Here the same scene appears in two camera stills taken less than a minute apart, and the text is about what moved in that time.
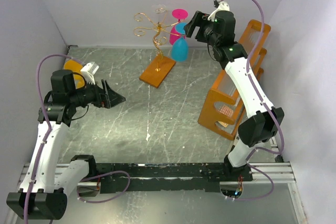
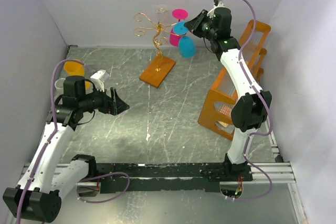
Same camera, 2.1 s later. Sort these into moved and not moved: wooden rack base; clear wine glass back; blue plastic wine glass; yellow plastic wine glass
Moved: blue plastic wine glass
Not moved: yellow plastic wine glass; clear wine glass back; wooden rack base
